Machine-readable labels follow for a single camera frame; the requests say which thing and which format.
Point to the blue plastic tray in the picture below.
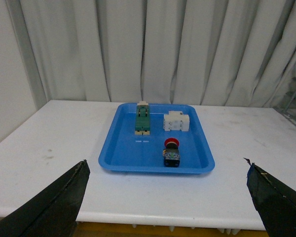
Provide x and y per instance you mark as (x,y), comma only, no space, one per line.
(124,151)

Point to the white circuit breaker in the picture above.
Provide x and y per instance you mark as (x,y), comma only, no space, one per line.
(176,121)

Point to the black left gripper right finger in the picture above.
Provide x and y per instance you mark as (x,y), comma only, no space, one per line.
(273,200)

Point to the white pleated curtain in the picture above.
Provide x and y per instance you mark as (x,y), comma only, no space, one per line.
(198,52)

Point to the red emergency stop button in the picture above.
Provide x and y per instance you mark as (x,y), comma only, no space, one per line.
(171,153)

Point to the green knife switch block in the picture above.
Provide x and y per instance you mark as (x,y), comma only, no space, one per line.
(142,121)

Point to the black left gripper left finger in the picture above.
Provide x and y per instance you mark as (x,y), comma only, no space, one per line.
(53,211)

